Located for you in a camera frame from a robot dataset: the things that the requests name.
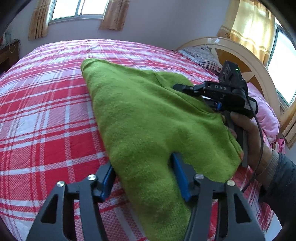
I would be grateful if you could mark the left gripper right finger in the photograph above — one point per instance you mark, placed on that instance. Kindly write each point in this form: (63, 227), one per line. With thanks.
(235, 220)

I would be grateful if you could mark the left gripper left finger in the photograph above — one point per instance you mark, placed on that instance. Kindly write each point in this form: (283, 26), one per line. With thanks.
(56, 218)

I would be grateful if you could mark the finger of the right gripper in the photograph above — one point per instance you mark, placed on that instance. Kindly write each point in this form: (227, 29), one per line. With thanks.
(214, 105)
(196, 89)

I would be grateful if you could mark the green orange knitted sweater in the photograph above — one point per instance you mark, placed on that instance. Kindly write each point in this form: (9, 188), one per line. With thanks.
(142, 120)

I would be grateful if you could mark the dark sleeve right forearm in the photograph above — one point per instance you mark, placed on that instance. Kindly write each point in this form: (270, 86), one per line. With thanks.
(278, 187)

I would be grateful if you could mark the right hand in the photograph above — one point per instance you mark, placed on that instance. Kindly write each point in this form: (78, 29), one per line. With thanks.
(259, 155)

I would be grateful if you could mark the cream wooden headboard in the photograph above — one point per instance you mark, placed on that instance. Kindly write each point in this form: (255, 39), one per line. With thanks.
(251, 68)

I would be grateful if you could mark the striped pillow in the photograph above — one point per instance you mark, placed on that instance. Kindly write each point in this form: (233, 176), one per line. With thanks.
(203, 56)

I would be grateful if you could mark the pink quilt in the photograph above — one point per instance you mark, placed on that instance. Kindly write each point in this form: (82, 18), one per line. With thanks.
(266, 116)

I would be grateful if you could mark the side window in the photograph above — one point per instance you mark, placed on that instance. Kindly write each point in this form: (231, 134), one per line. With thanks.
(281, 65)

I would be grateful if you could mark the red white plaid bedsheet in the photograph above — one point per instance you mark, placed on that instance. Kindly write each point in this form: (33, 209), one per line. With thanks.
(48, 130)

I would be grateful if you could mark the yellow side curtain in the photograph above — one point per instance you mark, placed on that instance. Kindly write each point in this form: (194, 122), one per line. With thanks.
(252, 25)

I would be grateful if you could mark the right beige curtain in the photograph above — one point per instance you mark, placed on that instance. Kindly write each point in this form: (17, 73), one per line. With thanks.
(115, 15)

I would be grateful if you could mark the beige curtain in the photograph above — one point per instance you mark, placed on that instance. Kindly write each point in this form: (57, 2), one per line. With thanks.
(39, 23)
(115, 15)

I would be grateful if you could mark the brown wooden desk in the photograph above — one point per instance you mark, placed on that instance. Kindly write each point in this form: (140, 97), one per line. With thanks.
(9, 55)

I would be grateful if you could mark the left beige curtain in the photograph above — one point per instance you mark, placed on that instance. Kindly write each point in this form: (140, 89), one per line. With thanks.
(39, 23)

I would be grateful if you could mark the window with metal frame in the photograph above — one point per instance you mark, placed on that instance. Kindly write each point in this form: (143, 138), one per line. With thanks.
(63, 10)

